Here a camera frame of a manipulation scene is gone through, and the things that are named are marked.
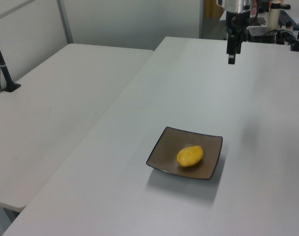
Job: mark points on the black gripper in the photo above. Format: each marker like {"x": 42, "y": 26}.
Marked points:
{"x": 236, "y": 20}

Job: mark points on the yellow potato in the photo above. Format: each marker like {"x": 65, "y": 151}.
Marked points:
{"x": 189, "y": 156}

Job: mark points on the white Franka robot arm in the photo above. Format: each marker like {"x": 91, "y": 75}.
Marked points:
{"x": 237, "y": 5}

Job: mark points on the brown square ceramic plate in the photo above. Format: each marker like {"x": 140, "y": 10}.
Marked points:
{"x": 166, "y": 150}

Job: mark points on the grey electronics box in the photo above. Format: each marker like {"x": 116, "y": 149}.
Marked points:
{"x": 261, "y": 32}

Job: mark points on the brown wooden board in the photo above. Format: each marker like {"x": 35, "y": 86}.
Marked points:
{"x": 211, "y": 8}

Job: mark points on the cream cardboard tube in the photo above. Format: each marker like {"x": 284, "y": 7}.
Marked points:
{"x": 274, "y": 14}

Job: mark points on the black keyboard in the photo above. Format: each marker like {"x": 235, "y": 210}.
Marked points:
{"x": 286, "y": 17}

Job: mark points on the black clamp stand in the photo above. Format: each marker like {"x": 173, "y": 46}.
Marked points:
{"x": 297, "y": 44}

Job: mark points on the black camera pole with base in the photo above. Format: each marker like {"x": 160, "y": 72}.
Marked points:
{"x": 7, "y": 78}

